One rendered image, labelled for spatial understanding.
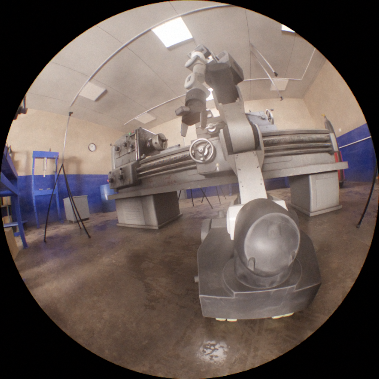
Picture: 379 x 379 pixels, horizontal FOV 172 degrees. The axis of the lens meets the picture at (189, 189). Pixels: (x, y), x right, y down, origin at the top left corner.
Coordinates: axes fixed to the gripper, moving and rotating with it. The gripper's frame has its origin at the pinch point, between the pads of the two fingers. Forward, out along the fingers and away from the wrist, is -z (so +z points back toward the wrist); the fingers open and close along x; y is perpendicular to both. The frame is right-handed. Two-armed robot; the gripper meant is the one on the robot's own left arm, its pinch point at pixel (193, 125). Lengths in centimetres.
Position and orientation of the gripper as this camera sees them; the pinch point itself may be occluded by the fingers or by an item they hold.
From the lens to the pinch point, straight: 50.6
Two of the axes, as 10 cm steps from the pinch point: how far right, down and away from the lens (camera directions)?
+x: -6.7, -0.1, 7.4
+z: 1.0, -9.9, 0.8
